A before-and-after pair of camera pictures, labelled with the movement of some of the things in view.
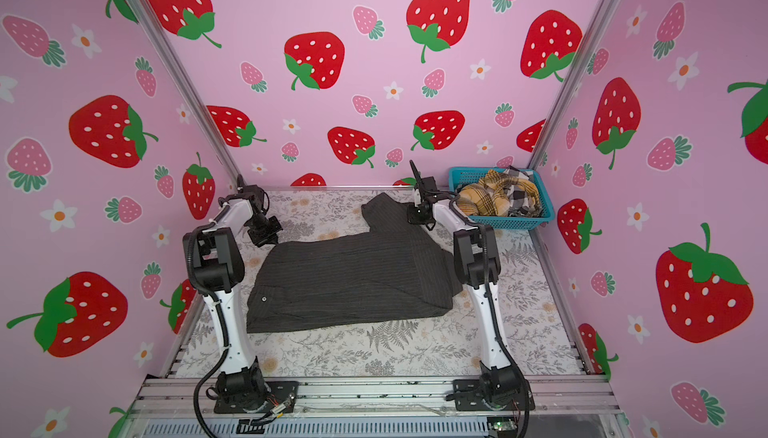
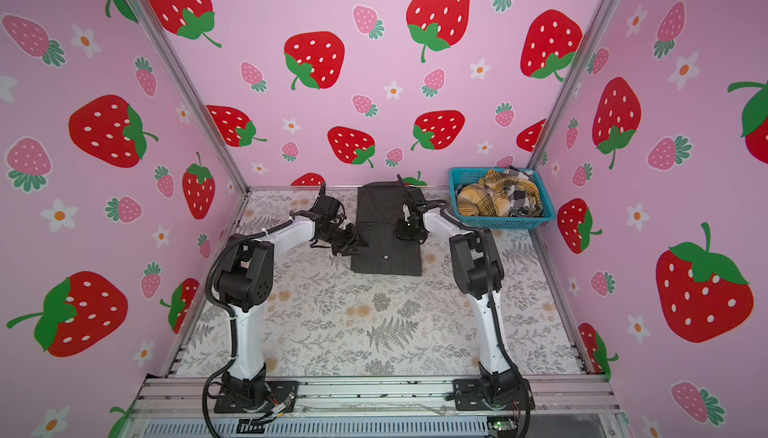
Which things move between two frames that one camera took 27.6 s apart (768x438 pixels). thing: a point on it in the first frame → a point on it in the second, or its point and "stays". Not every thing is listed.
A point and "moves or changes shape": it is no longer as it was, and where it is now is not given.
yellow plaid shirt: x=485 y=197 stays
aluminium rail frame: x=198 y=395 stays
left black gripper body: x=263 y=232 → x=342 y=240
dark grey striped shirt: x=397 y=267 moves or changes shape
